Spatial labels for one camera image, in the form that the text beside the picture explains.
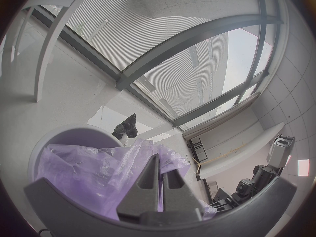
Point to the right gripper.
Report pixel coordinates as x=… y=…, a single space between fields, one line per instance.
x=222 y=195

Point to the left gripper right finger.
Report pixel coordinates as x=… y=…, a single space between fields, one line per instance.
x=177 y=196

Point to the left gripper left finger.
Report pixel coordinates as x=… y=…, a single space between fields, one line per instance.
x=145 y=196

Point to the purple plastic bag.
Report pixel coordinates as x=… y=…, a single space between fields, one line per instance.
x=98 y=171

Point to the clear printed wrapper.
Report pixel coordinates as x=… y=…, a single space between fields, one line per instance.
x=123 y=141

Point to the black plastic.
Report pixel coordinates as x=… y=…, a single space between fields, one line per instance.
x=126 y=128

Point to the white trash bin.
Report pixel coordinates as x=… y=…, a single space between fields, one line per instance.
x=74 y=132

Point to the black small table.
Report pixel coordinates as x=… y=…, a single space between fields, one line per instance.
x=191 y=144

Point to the brown chair white legs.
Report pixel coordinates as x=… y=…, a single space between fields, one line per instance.
x=47 y=58

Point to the window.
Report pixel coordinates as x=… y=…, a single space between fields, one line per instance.
x=148 y=21

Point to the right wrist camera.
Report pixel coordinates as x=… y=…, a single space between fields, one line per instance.
x=243 y=188

